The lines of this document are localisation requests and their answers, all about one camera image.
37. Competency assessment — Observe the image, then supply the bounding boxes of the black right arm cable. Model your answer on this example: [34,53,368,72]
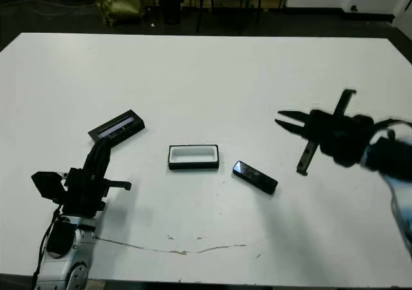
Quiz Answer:
[370,118,412,143]

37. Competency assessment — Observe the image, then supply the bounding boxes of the black trash bin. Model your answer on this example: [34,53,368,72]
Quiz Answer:
[157,0,185,26]

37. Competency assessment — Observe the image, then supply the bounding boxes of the white door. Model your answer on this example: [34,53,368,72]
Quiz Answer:
[394,0,412,43]

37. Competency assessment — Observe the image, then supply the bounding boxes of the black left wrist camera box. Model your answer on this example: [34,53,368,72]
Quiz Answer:
[31,171,65,204]

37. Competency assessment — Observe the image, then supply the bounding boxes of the white floor cable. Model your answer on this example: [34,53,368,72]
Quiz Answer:
[0,0,98,16]

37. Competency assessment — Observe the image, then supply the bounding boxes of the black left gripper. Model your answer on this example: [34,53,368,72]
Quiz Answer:
[60,138,133,219]

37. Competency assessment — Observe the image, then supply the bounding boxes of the greenish plastic bag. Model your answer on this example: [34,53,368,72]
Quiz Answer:
[93,0,145,28]

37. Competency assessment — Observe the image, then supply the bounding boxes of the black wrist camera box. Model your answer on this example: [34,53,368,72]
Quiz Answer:
[31,171,65,204]
[346,113,377,136]

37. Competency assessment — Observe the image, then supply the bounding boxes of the black phone-like camera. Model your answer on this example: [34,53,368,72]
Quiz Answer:
[232,160,279,195]

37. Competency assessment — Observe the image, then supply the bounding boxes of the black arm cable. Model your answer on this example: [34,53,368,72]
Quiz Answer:
[31,206,62,285]
[370,118,412,143]

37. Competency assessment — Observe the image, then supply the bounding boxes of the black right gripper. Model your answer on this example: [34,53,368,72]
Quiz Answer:
[274,89,374,176]

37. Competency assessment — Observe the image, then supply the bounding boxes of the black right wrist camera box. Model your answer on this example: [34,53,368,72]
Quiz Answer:
[346,113,377,136]

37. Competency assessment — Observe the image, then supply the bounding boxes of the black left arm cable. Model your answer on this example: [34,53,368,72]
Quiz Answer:
[31,206,62,285]

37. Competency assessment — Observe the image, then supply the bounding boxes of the black box base white insert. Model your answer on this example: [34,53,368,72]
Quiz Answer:
[167,144,221,172]

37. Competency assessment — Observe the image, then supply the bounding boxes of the black box lid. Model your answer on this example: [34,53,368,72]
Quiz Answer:
[88,109,146,144]

